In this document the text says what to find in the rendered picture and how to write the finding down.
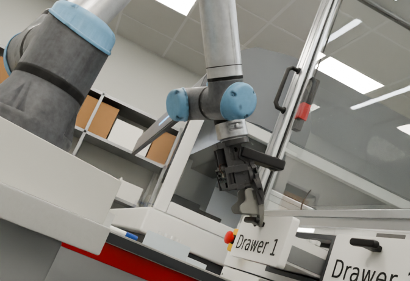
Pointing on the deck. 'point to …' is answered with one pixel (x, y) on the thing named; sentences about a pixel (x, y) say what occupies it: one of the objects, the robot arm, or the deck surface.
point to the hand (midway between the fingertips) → (259, 220)
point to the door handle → (283, 87)
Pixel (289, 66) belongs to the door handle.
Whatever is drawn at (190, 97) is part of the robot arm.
